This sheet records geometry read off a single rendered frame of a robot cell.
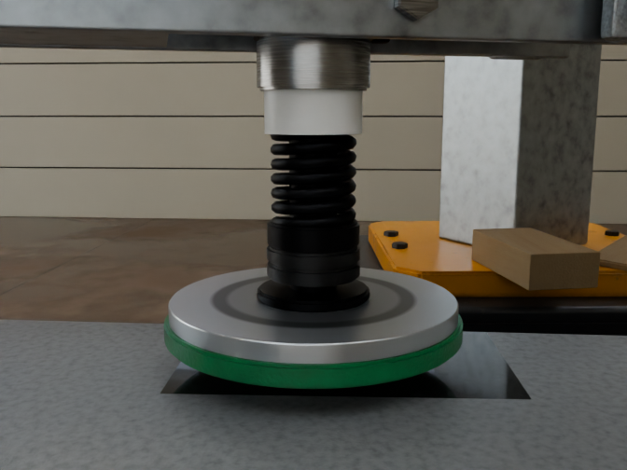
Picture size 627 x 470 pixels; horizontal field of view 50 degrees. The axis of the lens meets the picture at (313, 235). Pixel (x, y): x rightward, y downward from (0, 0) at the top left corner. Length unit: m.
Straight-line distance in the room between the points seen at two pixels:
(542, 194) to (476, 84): 0.22
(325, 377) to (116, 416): 0.14
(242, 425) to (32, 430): 0.13
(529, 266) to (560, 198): 0.32
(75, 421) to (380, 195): 6.09
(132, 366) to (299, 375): 0.17
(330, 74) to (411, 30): 0.06
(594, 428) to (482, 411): 0.07
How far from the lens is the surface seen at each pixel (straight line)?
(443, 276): 1.02
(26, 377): 0.54
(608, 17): 0.49
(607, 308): 1.06
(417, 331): 0.43
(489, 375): 0.52
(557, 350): 0.58
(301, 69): 0.45
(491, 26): 0.47
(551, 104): 1.20
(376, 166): 6.45
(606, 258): 1.13
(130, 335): 0.61
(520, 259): 0.96
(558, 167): 1.22
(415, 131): 6.45
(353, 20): 0.43
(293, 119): 0.45
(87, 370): 0.54
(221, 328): 0.44
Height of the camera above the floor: 1.01
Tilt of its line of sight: 10 degrees down
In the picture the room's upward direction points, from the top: straight up
